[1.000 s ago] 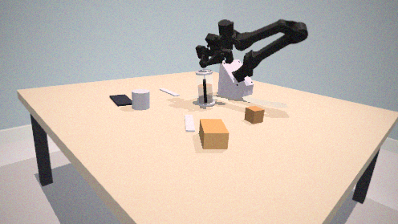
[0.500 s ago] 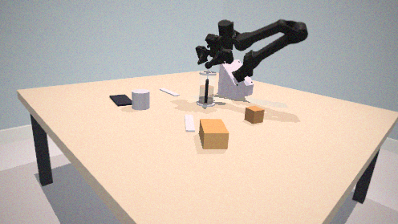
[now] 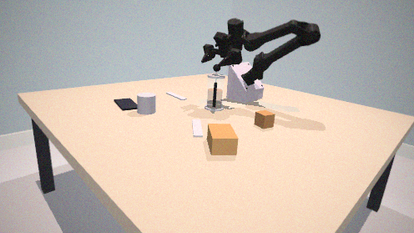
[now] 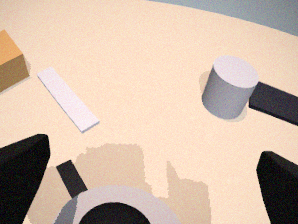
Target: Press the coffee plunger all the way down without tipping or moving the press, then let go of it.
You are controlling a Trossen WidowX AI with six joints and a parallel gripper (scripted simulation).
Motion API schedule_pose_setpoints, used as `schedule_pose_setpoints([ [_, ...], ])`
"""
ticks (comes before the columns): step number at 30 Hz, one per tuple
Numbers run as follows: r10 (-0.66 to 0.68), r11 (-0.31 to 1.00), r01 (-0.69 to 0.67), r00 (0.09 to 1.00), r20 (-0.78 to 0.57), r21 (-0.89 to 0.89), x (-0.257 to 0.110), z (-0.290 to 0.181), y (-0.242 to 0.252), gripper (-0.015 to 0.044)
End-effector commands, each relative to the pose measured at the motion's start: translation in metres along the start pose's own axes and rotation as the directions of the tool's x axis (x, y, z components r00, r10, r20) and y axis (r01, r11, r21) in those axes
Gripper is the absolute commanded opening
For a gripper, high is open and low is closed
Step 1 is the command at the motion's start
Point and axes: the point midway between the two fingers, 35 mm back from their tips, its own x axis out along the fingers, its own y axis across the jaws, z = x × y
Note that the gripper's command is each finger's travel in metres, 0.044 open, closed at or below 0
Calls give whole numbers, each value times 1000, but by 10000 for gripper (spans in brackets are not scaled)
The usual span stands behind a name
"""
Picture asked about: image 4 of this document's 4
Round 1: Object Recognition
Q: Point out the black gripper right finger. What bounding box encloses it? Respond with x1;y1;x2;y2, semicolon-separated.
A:
255;151;298;224

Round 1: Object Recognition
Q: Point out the orange block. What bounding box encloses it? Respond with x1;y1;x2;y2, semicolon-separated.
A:
0;30;29;92

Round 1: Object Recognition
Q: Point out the white flat bar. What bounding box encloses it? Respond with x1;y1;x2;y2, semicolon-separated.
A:
36;67;98;133

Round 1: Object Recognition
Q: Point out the dark grey flat rectangular slab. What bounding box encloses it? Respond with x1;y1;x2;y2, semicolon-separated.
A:
249;81;298;125

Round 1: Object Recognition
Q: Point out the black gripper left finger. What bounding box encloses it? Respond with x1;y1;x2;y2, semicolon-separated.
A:
0;133;51;224

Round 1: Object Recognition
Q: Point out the grey cylinder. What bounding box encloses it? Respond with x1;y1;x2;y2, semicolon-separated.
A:
202;56;258;120

